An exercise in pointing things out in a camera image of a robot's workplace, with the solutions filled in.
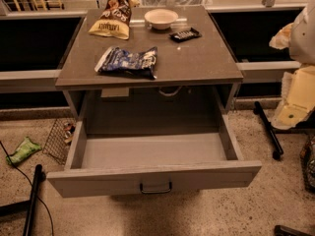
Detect black snack bar packet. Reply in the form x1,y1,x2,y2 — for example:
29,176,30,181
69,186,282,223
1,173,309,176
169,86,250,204
170,28,202,42

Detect white label sticker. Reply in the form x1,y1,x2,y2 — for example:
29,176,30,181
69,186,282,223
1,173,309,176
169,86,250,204
100,88,129,98

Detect green snack packet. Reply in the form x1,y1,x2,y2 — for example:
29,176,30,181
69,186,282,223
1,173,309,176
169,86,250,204
6,137,42,165

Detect white bowl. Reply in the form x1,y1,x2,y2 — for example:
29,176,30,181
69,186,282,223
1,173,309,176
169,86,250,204
145,9,178,30

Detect black stand leg left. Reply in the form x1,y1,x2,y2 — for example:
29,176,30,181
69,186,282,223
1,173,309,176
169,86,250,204
0,164,45,236

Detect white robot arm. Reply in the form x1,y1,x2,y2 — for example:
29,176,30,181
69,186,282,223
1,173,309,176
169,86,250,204
269,0,315,130

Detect open grey top drawer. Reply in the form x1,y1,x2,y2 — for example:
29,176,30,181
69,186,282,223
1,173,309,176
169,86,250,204
48,116,262,198

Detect wire mesh basket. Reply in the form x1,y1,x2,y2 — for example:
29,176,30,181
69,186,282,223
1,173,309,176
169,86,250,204
43,118,76,165

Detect brown yellow chip bag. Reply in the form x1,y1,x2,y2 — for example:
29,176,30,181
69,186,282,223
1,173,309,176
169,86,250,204
89,0,140,40

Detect black drawer handle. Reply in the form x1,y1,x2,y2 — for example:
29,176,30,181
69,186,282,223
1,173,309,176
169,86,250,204
139,182,172,195

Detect black stand leg right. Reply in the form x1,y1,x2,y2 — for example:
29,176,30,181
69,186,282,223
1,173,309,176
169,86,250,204
253,101,284,160

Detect black floor cable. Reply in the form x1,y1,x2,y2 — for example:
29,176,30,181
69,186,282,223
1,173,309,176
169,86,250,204
0,141,55,236

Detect black stand leg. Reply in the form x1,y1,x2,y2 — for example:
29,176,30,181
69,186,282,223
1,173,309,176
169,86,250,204
0,164,45,236
253,101,284,160

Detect blue chip bag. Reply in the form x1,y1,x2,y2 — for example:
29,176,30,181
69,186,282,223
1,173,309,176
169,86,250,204
94,46,158,80

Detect grey drawer cabinet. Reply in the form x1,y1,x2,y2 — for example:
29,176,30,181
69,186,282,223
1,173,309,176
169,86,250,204
56,7,242,137

